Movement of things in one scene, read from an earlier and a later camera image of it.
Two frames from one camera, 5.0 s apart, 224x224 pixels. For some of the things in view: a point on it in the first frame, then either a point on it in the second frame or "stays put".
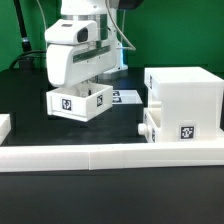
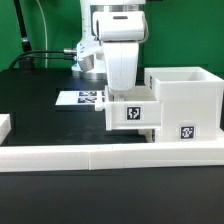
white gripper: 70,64 → 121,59
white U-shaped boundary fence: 73,157 stays put
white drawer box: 79,101 → 139,111
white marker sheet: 125,97 → 81,97
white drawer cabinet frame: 192,103 stays put
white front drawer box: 148,128 stays put
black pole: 25,42 stays put
